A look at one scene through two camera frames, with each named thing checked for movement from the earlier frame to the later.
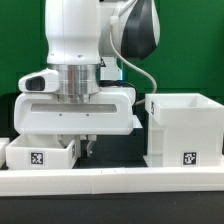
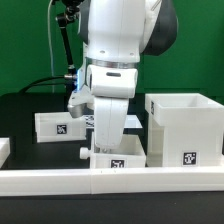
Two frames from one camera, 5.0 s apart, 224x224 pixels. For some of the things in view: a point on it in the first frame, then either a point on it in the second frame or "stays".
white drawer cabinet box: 184,130 stays
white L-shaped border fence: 97,181 stays
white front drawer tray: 42,151 -> 131,154
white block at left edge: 3,144 stays
